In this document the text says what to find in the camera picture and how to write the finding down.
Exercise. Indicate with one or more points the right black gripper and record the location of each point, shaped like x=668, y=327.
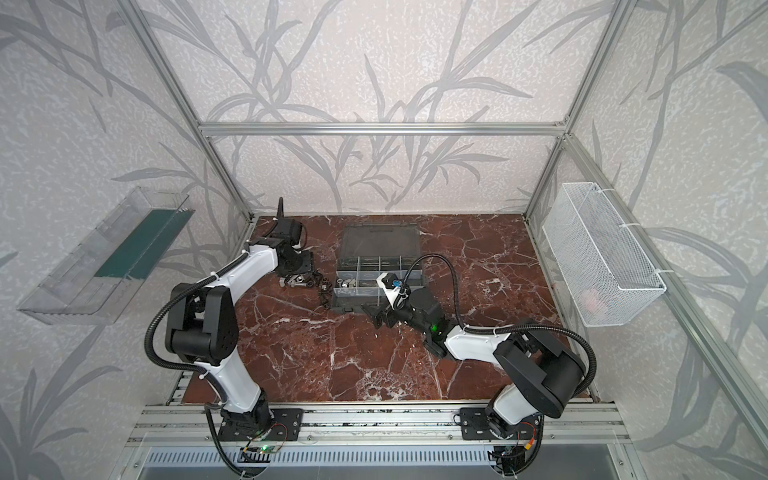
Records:
x=392, y=312

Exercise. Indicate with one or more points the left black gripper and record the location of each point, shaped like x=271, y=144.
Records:
x=302, y=276

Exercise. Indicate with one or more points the grey plastic compartment organizer box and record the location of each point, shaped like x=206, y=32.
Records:
x=368, y=250

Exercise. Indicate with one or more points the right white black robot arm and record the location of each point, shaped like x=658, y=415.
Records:
x=547, y=365

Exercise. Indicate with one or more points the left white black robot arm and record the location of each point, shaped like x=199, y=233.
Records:
x=197, y=330

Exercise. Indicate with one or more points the pile of black nuts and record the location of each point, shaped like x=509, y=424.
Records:
x=325, y=289

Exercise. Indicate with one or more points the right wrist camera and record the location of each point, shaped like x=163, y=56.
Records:
x=394, y=290

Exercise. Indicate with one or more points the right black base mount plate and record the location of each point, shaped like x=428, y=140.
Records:
x=483, y=424

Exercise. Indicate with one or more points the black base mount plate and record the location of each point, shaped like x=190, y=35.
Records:
x=483, y=424
x=280, y=424

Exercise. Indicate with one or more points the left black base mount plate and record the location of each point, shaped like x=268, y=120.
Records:
x=280, y=424

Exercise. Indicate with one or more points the clear plastic wall bin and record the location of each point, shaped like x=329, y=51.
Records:
x=95, y=283

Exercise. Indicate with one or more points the aluminium front rail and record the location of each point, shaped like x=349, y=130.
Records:
x=407, y=423

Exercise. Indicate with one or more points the white wire mesh basket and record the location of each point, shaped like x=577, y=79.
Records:
x=609, y=276

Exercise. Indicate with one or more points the aluminium cage frame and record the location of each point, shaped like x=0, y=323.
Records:
x=735, y=383

